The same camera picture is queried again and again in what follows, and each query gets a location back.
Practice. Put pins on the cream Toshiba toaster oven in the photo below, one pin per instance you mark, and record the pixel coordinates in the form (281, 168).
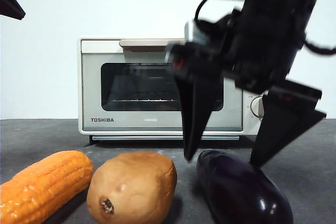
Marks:
(79, 90)

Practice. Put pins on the brown potato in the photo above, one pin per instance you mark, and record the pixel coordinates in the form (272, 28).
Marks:
(134, 184)

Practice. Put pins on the beige oven knob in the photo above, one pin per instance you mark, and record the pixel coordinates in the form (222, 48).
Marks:
(256, 107)

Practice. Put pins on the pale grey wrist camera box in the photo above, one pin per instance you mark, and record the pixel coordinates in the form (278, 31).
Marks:
(190, 33)

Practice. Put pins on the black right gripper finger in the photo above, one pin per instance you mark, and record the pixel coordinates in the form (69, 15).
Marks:
(283, 127)
(195, 108)

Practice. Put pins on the metal oven crumb tray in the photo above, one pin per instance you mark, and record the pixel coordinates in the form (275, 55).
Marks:
(136, 138)

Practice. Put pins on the orange corn cob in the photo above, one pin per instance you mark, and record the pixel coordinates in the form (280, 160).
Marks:
(44, 184)

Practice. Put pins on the dark purple eggplant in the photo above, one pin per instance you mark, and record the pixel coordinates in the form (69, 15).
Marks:
(241, 192)

